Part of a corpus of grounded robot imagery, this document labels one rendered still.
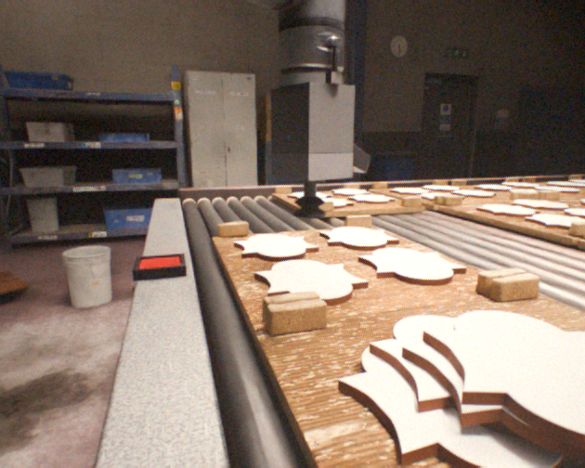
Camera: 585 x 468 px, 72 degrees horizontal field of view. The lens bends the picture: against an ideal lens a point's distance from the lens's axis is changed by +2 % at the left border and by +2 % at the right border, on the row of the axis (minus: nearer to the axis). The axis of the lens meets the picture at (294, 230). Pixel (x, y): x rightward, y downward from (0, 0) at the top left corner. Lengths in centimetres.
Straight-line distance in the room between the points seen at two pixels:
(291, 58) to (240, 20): 531
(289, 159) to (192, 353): 24
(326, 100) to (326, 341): 25
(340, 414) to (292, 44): 36
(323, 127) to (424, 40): 648
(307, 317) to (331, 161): 18
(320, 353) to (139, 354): 18
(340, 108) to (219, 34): 524
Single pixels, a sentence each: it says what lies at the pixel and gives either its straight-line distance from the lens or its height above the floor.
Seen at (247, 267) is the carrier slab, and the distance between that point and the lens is 59.
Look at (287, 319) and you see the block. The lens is 39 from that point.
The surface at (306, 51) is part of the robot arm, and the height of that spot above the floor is 121.
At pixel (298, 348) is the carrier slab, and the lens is 37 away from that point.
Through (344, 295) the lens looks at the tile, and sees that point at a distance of 46.
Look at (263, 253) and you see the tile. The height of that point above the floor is 95.
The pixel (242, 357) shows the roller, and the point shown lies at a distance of 39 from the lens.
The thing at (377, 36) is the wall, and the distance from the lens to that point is 648.
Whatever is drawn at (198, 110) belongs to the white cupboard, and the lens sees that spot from 495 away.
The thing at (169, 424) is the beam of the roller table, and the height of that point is 92.
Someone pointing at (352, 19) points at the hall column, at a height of 241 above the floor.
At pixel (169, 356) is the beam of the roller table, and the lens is 42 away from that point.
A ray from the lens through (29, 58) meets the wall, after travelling 564.
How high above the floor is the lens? 112
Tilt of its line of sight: 13 degrees down
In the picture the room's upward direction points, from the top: straight up
